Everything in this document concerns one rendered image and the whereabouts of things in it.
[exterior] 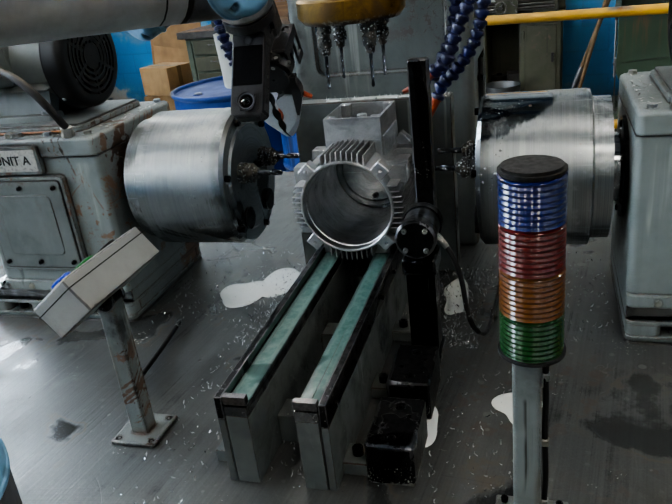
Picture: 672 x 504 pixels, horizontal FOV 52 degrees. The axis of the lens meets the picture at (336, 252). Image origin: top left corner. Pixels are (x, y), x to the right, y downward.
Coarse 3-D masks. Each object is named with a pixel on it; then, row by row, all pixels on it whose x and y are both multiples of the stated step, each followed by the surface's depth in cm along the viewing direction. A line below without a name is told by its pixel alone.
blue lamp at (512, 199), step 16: (512, 192) 59; (528, 192) 58; (544, 192) 58; (560, 192) 59; (512, 208) 60; (528, 208) 59; (544, 208) 59; (560, 208) 59; (512, 224) 60; (528, 224) 59; (544, 224) 59; (560, 224) 60
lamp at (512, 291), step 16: (512, 288) 63; (528, 288) 62; (544, 288) 62; (560, 288) 63; (512, 304) 63; (528, 304) 63; (544, 304) 62; (560, 304) 63; (528, 320) 63; (544, 320) 63
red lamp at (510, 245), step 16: (512, 240) 61; (528, 240) 60; (544, 240) 60; (560, 240) 61; (512, 256) 62; (528, 256) 61; (544, 256) 60; (560, 256) 61; (512, 272) 62; (528, 272) 61; (544, 272) 61; (560, 272) 62
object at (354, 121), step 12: (336, 108) 124; (348, 108) 126; (360, 108) 127; (372, 108) 126; (384, 108) 124; (324, 120) 118; (336, 120) 117; (348, 120) 116; (360, 120) 116; (372, 120) 115; (384, 120) 118; (396, 120) 125; (324, 132) 118; (336, 132) 118; (348, 132) 117; (360, 132) 117; (372, 132) 116; (384, 132) 118; (396, 132) 126; (384, 144) 117
